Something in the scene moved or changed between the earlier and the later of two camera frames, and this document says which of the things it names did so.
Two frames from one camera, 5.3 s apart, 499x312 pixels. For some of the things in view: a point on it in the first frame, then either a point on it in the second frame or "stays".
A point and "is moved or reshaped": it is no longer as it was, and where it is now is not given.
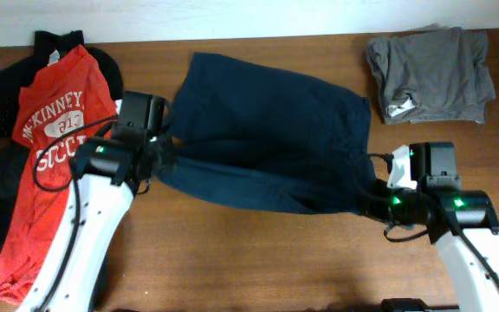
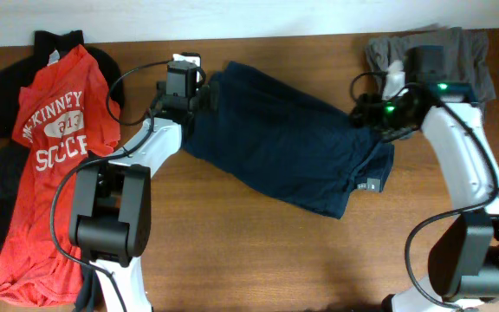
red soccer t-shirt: [68, 101] stays
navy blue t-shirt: [253, 136] is moved or reshaped
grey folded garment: [432, 73] stays
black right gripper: [370, 200] to [366, 113]
